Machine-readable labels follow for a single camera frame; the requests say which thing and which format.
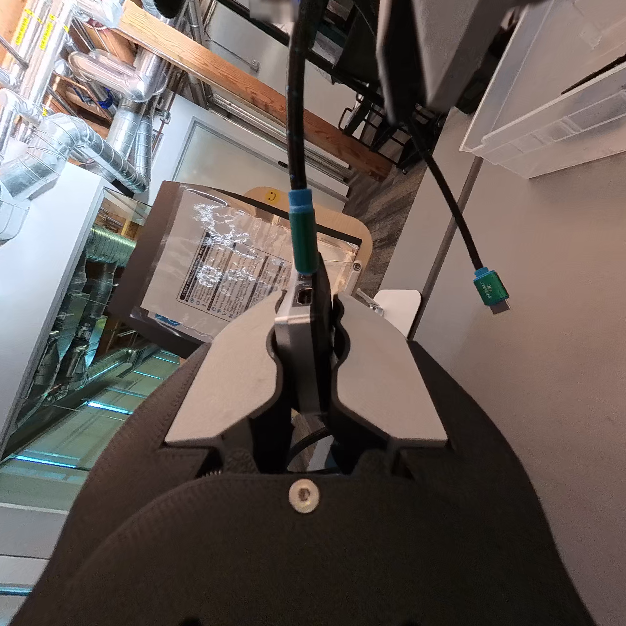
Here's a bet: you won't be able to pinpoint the black hub with short cable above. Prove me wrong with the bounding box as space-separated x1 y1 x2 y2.
273 252 338 472

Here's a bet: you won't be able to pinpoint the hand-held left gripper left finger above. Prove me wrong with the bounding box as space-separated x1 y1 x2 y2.
165 292 289 448

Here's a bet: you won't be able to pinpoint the black braided HDMI cable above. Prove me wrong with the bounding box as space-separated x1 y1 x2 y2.
285 0 326 278
405 115 511 317

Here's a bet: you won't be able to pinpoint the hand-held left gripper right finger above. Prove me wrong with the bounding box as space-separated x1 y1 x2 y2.
332 292 449 447

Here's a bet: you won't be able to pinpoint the laminated instruction sheet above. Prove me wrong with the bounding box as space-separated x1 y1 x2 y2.
141 190 289 338

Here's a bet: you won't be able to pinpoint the clear plastic organizer box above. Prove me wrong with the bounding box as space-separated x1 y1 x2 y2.
460 0 626 179

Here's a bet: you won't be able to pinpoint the silver ventilation ducts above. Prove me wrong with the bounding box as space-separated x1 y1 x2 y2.
0 0 169 245

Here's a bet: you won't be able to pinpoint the wooden beam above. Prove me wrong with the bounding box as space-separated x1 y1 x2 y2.
116 2 394 183

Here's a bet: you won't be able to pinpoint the metal pole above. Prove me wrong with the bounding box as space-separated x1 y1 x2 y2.
410 156 486 339

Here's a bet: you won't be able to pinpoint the black wire rack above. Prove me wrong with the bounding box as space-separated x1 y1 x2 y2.
337 73 451 174

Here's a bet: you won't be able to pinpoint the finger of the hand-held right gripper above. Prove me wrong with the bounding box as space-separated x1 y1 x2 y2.
377 0 532 124

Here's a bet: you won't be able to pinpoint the white framed glass partition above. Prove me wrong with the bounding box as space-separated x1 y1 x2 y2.
0 161 196 472

